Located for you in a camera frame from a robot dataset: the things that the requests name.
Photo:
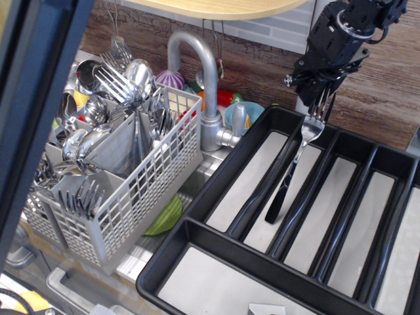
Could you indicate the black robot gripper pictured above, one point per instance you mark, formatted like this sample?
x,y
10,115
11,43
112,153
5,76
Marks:
x,y
357,22

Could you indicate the silver fork with black handle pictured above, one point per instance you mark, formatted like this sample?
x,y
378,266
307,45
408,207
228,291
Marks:
x,y
313,126

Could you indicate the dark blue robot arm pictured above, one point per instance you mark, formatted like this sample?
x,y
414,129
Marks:
x,y
38,46

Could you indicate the black cutlery tray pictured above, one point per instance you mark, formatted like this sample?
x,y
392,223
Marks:
x,y
346,239

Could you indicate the large silver fork upright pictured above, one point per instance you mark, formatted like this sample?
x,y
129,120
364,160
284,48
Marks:
x,y
119,87

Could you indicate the grey plastic cutlery basket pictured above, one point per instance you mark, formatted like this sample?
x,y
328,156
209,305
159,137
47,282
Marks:
x,y
133,195

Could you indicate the front silver fork tines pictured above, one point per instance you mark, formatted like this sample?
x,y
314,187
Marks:
x,y
85,202

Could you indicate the light blue toy cup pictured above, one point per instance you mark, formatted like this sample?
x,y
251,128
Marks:
x,y
253,111

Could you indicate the red toy pepper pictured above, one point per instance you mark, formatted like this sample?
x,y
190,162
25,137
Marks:
x,y
226,98

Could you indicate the silver toy faucet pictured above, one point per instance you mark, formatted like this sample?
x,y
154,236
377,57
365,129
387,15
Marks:
x,y
213,134

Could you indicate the wooden round shelf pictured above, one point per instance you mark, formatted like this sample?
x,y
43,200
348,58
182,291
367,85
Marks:
x,y
223,9

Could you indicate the purple toy onion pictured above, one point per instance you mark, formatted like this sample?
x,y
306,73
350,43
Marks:
x,y
170,78

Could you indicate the large silver spoon upright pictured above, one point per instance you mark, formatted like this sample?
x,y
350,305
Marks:
x,y
140,73

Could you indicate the green toy bowl in sink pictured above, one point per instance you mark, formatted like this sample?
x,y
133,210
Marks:
x,y
167,218

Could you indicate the hanging silver spatula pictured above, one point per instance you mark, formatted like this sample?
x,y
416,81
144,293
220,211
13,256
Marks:
x,y
119,48

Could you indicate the silver ladle spoon back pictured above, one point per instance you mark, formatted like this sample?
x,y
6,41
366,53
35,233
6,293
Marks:
x,y
85,73

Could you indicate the silver spoon lying centre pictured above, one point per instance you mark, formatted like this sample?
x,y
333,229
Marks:
x,y
76,148

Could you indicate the silver spoon bowl left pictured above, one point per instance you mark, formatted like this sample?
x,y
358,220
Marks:
x,y
67,112

